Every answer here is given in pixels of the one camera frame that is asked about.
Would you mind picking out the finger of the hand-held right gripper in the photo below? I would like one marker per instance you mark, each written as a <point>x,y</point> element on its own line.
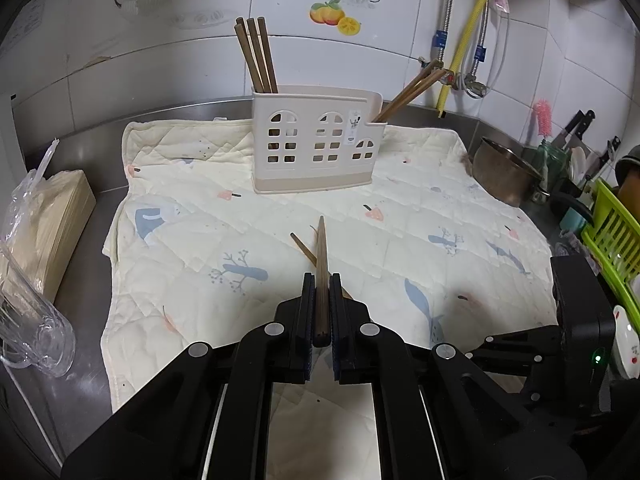
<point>542,380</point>
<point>525,340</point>

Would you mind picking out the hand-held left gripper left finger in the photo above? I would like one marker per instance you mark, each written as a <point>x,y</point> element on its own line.
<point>309,320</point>

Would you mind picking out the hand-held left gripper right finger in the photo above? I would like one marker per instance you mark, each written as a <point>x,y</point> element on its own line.
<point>336,320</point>

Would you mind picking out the brown wooden chopstick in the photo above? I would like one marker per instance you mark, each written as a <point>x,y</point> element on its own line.
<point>303,247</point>
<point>322,270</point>
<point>249,55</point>
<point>259,55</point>
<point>425,82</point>
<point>431,86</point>
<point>268,55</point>
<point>407,86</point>

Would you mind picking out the beige plastic utensil holder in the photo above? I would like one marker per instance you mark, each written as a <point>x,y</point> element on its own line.
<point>300,184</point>

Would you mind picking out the white bowl with red print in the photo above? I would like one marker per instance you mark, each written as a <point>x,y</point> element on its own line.
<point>627,345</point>

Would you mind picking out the green plastic basket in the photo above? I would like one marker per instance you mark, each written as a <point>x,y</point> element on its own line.
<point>615,230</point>

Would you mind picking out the teal cup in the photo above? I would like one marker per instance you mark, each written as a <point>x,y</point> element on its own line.
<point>572,220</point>

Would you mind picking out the cream quilted printed mat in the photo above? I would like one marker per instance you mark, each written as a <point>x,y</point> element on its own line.
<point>200,200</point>

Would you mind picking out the green glass jar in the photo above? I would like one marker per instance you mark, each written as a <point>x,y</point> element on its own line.
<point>555,165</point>

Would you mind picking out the pink bottle brush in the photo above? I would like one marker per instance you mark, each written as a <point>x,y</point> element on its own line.
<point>542,120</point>

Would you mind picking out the chrome valve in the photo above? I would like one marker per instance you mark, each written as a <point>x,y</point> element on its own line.
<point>475,89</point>

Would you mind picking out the bagged beige paper stack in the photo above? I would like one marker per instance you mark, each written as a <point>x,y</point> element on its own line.
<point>55,220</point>

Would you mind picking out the clear glass mug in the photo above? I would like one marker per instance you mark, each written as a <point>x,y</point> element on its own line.
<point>35,330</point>

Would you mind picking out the large orange fruit sticker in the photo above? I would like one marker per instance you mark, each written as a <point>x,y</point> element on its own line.
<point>327,12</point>

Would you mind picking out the pink tag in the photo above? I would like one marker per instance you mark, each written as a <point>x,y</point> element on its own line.
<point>500,5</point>

